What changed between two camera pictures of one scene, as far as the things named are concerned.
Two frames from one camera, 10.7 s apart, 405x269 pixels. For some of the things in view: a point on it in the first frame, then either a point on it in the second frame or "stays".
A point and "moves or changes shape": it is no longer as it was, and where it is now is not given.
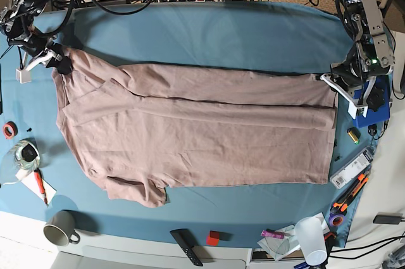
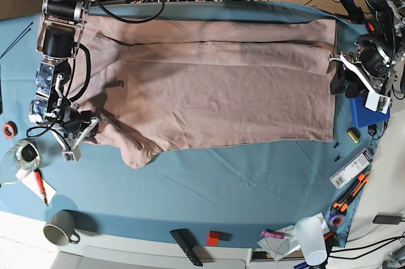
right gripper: x=38 y=52 → x=74 y=125
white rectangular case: x=340 y=178 stays
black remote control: x=186 y=241 stays
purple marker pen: x=273 y=233 stays
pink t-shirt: x=147 y=128 moves or changes shape
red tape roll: x=6 y=133 stays
